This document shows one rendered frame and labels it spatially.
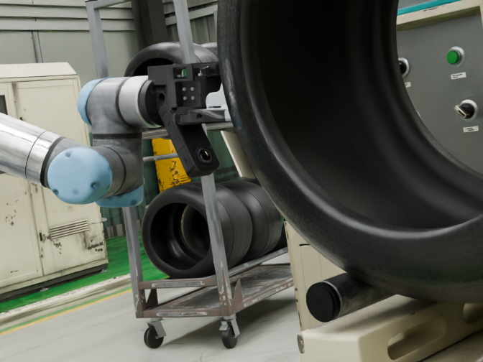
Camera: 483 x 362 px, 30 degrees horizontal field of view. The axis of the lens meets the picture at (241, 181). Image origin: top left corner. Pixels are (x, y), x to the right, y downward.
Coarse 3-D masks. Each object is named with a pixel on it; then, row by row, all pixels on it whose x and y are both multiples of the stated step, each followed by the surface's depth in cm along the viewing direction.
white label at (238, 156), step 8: (224, 136) 104; (232, 136) 107; (232, 144) 105; (240, 144) 108; (232, 152) 104; (240, 152) 107; (240, 160) 105; (240, 168) 104; (248, 168) 106; (248, 176) 105
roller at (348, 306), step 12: (336, 276) 101; (348, 276) 101; (312, 288) 99; (324, 288) 98; (336, 288) 98; (348, 288) 99; (360, 288) 100; (372, 288) 101; (312, 300) 99; (324, 300) 98; (336, 300) 97; (348, 300) 98; (360, 300) 100; (372, 300) 102; (312, 312) 99; (324, 312) 98; (336, 312) 97; (348, 312) 99
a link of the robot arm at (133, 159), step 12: (96, 144) 134; (108, 144) 133; (120, 144) 133; (132, 144) 134; (132, 156) 133; (132, 168) 132; (132, 180) 133; (120, 192) 132; (132, 192) 134; (108, 204) 134; (120, 204) 133; (132, 204) 135
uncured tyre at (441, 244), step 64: (256, 0) 100; (320, 0) 119; (384, 0) 118; (256, 64) 102; (320, 64) 120; (384, 64) 120; (256, 128) 100; (320, 128) 117; (384, 128) 121; (320, 192) 97; (384, 192) 117; (448, 192) 115; (384, 256) 91; (448, 256) 86
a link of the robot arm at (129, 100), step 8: (128, 80) 130; (136, 80) 129; (144, 80) 128; (128, 88) 128; (136, 88) 127; (120, 96) 129; (128, 96) 128; (136, 96) 127; (120, 104) 129; (128, 104) 128; (136, 104) 127; (128, 112) 129; (136, 112) 127; (128, 120) 130; (136, 120) 129; (144, 120) 128
